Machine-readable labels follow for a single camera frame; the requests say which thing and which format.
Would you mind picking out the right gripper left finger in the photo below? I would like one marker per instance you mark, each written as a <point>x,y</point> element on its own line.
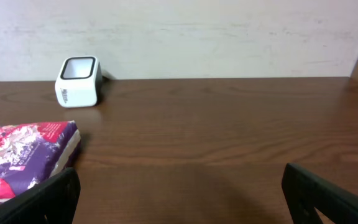
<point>52,201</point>

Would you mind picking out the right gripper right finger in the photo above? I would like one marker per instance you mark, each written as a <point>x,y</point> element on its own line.
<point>307,194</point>

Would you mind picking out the red purple snack packet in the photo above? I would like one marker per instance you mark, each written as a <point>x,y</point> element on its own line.
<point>32,153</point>

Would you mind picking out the white barcode scanner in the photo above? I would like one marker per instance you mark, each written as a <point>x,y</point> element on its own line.
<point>79,82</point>

